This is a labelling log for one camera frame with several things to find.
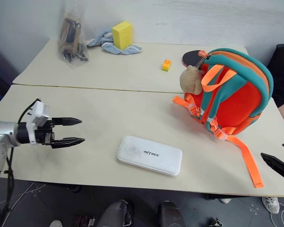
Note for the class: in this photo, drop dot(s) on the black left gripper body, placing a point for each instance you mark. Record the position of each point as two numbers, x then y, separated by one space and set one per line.
45 136

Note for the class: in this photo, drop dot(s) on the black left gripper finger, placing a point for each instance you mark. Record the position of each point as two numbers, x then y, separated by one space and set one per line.
68 142
66 121

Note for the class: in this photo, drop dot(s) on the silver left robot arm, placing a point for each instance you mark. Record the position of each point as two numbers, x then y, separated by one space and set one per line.
2 132

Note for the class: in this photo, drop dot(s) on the orange and teal backpack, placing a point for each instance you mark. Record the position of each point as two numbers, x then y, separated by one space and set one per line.
236 104

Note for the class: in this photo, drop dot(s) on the white zip pouch case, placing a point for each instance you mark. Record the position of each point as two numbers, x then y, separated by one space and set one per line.
149 155

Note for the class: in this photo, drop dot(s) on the white sneaker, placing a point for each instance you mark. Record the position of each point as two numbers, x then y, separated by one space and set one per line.
271 204
225 201

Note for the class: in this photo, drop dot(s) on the person in black shirt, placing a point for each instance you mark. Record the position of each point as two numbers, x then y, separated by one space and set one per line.
282 75

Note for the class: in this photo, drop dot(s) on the clear plastic bag with items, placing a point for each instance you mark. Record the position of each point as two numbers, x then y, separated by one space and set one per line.
71 40

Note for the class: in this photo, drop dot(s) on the dark rounded shape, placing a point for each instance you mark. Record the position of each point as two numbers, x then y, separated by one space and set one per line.
170 215
116 214

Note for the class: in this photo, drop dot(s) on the light blue towel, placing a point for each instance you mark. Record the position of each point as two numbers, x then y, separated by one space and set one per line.
127 49

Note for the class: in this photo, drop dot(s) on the yellow sponge block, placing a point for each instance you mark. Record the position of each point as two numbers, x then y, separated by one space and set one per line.
121 35

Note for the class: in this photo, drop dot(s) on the yellow orange green toy brick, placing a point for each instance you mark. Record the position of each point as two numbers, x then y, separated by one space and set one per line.
166 65

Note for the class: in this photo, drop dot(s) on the beige plush toy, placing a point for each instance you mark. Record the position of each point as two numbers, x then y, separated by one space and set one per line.
190 79

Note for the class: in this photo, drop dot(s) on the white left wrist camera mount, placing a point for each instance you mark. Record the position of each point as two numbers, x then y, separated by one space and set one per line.
39 111

